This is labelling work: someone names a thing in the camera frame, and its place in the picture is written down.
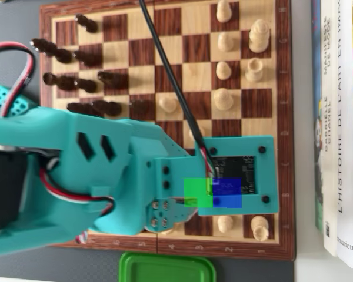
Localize light wooden chess king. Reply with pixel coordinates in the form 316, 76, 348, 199
248, 19, 271, 53

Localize turquoise gripper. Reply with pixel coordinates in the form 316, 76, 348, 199
146, 125, 201, 235

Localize light wooden chess pawn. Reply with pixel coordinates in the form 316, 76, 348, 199
216, 0, 233, 24
158, 96, 179, 114
189, 126, 205, 142
215, 61, 232, 80
217, 216, 234, 233
217, 31, 235, 53

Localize dark brown chess pawn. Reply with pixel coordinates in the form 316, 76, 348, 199
73, 50, 103, 67
75, 14, 99, 33
76, 78, 98, 92
131, 99, 156, 117

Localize green plastic container lid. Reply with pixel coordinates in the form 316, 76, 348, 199
119, 251, 217, 282

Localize wooden chessboard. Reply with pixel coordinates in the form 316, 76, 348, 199
38, 0, 297, 262

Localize light wooden round-headed chess piece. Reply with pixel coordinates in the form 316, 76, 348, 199
213, 88, 234, 112

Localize white Gabrielle Chanel book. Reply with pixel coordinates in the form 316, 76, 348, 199
320, 0, 342, 257

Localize dark brown chess king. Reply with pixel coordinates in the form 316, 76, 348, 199
31, 38, 74, 64

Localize red white black servo cable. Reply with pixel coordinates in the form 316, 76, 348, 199
38, 158, 116, 220
0, 41, 38, 118

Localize turquoise perforated robot base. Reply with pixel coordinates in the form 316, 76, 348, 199
0, 85, 38, 120

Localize dark brown chess knight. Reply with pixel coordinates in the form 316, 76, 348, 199
97, 71, 129, 89

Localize black camera cable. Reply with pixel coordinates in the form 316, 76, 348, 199
138, 0, 217, 177

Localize turquoise camera mount plate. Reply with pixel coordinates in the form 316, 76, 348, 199
195, 135, 280, 217

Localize dark brown chess piece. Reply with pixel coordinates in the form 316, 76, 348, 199
92, 100, 123, 117
66, 102, 94, 115

